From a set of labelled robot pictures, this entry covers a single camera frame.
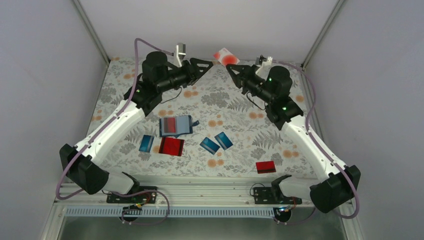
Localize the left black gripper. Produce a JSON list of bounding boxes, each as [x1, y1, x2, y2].
[[157, 57, 213, 93]]

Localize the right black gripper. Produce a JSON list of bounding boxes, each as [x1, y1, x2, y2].
[[225, 64, 274, 104]]

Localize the white card red circle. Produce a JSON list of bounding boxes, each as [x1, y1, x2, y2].
[[213, 47, 240, 66]]

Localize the dark blue card holder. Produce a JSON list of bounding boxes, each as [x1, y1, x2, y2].
[[159, 115, 200, 138]]

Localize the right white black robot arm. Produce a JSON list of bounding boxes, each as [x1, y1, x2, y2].
[[226, 64, 361, 218]]

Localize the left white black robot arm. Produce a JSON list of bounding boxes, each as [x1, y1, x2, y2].
[[59, 51, 214, 203]]

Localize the blue card centre right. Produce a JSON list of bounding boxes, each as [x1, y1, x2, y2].
[[214, 132, 233, 151]]

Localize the blue card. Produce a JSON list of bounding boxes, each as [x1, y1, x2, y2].
[[138, 134, 155, 153], [214, 132, 233, 151], [199, 137, 220, 155]]

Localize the red card overlapping stack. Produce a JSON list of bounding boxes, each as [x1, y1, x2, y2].
[[169, 138, 185, 157]]

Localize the red card upper stack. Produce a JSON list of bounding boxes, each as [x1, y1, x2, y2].
[[159, 137, 172, 155]]

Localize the blue card far left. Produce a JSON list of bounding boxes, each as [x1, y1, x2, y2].
[[138, 134, 155, 153]]

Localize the floral patterned table mat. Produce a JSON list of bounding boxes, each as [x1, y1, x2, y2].
[[100, 63, 316, 178]]

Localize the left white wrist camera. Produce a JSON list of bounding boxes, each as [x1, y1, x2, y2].
[[173, 42, 186, 68]]

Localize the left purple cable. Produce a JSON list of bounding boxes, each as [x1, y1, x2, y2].
[[55, 38, 175, 226]]

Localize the purple cable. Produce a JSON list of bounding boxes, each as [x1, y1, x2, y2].
[[271, 60, 361, 227], [55, 38, 175, 226]]

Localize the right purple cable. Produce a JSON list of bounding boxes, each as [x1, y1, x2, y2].
[[271, 60, 361, 227]]

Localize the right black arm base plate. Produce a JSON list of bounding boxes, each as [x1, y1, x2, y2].
[[252, 187, 303, 205]]

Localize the aluminium front rail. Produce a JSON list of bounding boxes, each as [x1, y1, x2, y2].
[[55, 180, 294, 207]]

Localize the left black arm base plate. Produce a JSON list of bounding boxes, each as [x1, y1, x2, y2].
[[106, 192, 157, 205]]

